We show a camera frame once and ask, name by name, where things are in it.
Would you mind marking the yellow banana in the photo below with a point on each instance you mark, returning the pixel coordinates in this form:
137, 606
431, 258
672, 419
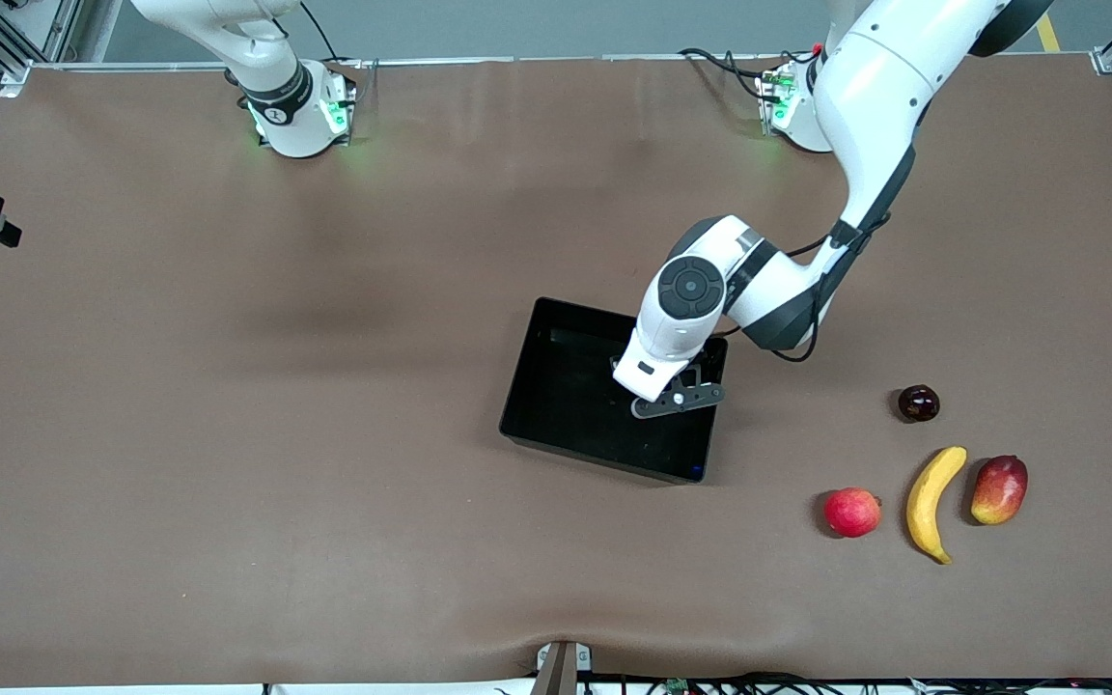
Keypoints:
932, 492

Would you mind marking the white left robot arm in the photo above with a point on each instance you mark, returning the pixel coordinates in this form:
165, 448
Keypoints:
875, 97

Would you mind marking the dark red plum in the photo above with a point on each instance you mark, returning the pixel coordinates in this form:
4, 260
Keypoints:
918, 403

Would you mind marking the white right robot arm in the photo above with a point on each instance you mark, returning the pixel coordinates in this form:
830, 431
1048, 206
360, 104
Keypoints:
286, 97

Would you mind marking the black rectangular plastic box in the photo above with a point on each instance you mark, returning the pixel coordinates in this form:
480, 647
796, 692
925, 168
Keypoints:
566, 405

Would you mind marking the small green circuit board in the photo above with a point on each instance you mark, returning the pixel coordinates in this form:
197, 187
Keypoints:
679, 686

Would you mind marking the red green mango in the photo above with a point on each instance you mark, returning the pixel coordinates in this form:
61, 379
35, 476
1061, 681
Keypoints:
999, 489

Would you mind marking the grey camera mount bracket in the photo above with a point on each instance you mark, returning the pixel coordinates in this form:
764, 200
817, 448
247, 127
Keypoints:
561, 666

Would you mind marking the red apple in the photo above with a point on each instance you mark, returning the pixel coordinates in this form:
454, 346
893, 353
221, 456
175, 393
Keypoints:
852, 512

